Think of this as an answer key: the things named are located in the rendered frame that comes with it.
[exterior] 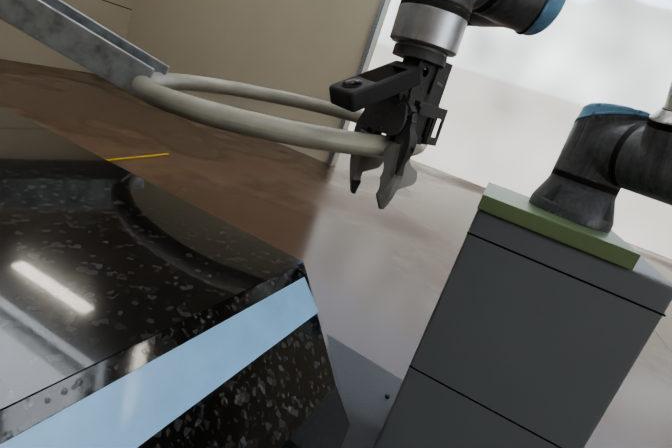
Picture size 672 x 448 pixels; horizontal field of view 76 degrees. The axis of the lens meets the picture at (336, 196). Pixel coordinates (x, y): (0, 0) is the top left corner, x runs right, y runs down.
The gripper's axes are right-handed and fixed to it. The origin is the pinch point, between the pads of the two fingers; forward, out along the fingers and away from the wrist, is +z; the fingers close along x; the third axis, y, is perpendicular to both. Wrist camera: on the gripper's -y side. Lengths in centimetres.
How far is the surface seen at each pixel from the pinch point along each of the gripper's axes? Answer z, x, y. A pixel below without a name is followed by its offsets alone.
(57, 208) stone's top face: 4.2, 2.3, -35.8
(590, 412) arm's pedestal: 37, -26, 60
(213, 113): -5.7, 8.9, -20.0
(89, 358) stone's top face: 4.7, -17.9, -36.9
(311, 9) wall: -84, 429, 275
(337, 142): -6.3, -0.2, -7.8
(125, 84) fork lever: -4.2, 30.0, -24.4
